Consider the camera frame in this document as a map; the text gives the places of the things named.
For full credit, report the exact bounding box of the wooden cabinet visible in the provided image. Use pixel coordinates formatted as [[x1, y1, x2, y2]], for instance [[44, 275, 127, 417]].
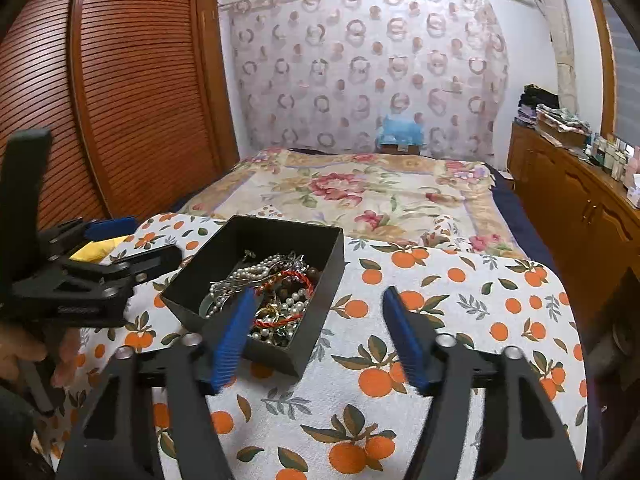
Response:
[[507, 122, 640, 322]]

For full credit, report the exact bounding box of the black cardboard box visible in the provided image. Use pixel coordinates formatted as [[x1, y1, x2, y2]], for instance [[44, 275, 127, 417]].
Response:
[[160, 215, 346, 378]]

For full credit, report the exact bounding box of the stack of folded cloths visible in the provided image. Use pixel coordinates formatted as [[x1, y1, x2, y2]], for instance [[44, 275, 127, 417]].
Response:
[[515, 85, 594, 149]]

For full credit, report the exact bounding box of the floral blanket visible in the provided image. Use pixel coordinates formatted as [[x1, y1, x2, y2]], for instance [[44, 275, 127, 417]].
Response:
[[177, 147, 532, 262]]

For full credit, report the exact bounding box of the blue plush toy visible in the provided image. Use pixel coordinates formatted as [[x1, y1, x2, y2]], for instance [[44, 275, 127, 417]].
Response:
[[377, 114, 426, 147]]

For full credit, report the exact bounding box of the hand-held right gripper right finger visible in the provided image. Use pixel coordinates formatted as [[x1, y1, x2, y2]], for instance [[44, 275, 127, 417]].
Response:
[[382, 286, 583, 480]]

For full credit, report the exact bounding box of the white lace curtain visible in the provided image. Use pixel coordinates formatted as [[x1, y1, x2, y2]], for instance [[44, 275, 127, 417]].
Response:
[[531, 0, 582, 117]]

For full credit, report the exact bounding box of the red braided bracelet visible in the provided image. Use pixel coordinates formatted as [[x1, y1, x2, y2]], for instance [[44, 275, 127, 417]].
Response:
[[253, 269, 317, 332]]

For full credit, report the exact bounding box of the circle pattern curtain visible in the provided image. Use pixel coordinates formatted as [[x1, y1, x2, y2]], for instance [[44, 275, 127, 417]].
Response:
[[219, 0, 512, 167]]

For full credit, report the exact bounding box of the wooden window frame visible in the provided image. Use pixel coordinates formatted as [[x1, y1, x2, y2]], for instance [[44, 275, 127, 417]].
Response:
[[579, 0, 619, 137]]

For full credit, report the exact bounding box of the wooden slatted wardrobe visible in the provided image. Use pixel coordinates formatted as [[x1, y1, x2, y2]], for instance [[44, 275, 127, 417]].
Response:
[[0, 0, 242, 233]]

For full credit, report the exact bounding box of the row of small bottles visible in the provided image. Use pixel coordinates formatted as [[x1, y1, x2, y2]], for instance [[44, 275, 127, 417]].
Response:
[[582, 132, 640, 182]]

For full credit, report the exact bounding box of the person's left hand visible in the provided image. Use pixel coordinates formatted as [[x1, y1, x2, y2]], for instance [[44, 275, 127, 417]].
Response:
[[0, 321, 81, 389]]

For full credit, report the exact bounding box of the white pearl necklace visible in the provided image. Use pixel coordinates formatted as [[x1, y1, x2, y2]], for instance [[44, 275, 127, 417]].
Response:
[[207, 252, 312, 347]]

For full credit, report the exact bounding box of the orange fruit print cloth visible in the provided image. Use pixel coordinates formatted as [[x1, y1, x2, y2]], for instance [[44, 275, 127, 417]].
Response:
[[47, 212, 592, 480]]

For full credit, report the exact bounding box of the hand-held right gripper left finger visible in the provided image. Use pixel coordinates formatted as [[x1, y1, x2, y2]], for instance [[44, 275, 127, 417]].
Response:
[[55, 287, 258, 480]]

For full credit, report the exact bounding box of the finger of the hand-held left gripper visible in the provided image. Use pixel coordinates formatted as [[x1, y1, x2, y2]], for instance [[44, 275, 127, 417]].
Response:
[[106, 244, 182, 281], [41, 216, 140, 254]]

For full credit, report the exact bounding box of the yellow cloth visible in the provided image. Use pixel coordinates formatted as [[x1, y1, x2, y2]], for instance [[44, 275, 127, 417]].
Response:
[[69, 235, 130, 263]]

